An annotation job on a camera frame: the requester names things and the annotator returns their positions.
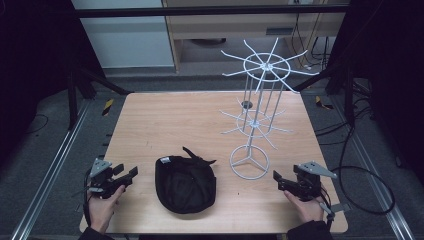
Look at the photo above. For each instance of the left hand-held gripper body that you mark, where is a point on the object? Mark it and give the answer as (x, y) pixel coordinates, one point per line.
(104, 181)

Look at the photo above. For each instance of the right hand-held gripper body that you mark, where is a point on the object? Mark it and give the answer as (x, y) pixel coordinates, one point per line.
(308, 181)

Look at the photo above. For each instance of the black cap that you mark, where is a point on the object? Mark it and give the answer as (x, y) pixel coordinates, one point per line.
(185, 183)

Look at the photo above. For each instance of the person's right hand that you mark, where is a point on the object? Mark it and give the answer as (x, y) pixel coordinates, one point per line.
(306, 210)

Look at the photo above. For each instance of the person's left hand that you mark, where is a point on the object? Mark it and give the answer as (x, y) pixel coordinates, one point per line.
(101, 210)

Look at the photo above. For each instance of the black metal stand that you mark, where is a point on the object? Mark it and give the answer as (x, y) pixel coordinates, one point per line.
(349, 96)
(71, 100)

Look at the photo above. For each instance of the white cabinet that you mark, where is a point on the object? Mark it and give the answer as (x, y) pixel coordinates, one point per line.
(126, 36)

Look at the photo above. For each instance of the black curtain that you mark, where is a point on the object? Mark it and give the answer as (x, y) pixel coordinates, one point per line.
(393, 66)
(33, 66)

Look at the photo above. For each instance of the light wooden desk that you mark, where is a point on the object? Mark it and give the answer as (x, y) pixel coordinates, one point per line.
(233, 26)

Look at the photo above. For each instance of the black horizontal bar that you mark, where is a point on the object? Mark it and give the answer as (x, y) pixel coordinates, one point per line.
(200, 11)

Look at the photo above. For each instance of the aluminium floor rail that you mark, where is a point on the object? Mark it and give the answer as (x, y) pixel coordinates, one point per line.
(376, 173)
(50, 173)

